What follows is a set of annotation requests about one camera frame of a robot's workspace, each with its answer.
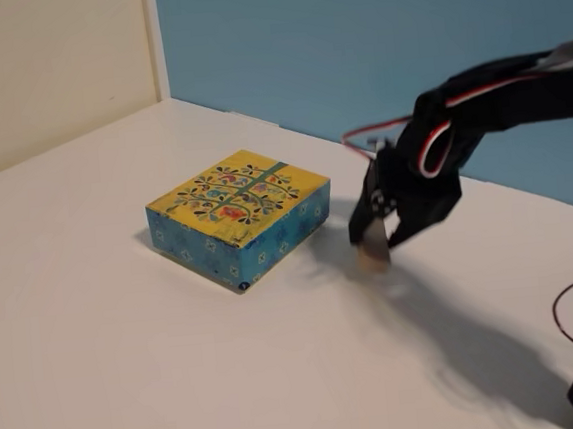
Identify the wooden Jenga block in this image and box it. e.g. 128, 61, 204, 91
354, 215, 392, 275

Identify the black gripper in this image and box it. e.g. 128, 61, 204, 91
340, 131, 468, 251

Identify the grey tape strip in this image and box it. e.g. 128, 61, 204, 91
537, 41, 573, 72

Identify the floral yellow and teal box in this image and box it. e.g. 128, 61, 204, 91
140, 142, 342, 302

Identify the red white black wrist cable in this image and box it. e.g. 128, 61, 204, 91
336, 63, 564, 186

